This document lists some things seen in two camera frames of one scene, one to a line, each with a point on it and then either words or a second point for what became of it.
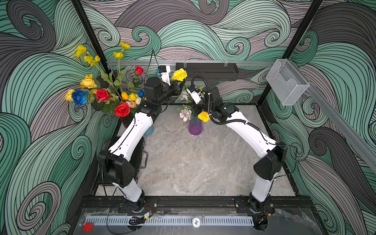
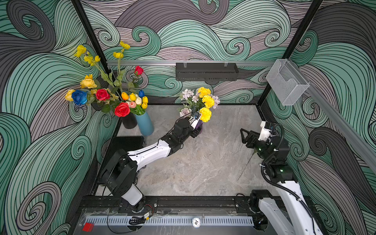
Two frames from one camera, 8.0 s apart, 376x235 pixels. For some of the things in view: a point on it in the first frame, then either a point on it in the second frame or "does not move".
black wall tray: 210,71 does not move
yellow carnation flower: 203,116 does not move
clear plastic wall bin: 285,80 does not move
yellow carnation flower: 179,75 → 253,153
